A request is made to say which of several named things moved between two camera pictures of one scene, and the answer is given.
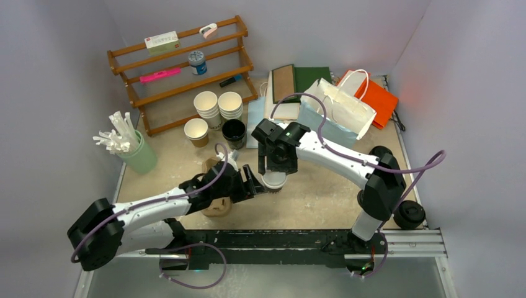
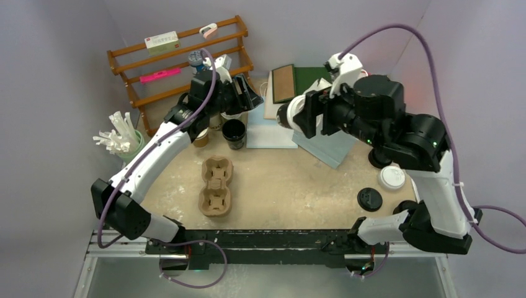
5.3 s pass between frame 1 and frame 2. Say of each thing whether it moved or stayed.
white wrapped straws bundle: stayed
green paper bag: stayed
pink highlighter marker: stayed
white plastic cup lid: moved
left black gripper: moved
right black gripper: moved
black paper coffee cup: stayed
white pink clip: stayed
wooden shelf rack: stayed
